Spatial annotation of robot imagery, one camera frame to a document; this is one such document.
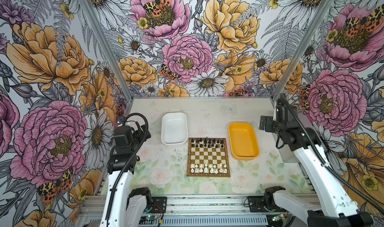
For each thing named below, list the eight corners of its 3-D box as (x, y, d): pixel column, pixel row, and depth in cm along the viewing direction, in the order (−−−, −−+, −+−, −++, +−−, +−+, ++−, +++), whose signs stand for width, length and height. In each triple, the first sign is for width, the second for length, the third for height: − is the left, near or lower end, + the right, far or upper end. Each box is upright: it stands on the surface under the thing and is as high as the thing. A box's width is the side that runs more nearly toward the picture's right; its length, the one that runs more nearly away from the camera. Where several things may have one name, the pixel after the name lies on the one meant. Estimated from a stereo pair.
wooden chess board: (187, 176, 85) (187, 174, 83) (188, 140, 100) (188, 137, 97) (229, 176, 85) (230, 174, 83) (224, 140, 100) (225, 137, 97)
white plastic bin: (159, 148, 96) (157, 143, 91) (164, 117, 112) (162, 112, 107) (187, 148, 96) (186, 143, 91) (188, 117, 112) (188, 112, 107)
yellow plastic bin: (231, 160, 91) (233, 156, 86) (226, 126, 106) (227, 122, 102) (259, 160, 91) (262, 156, 86) (250, 126, 106) (252, 122, 102)
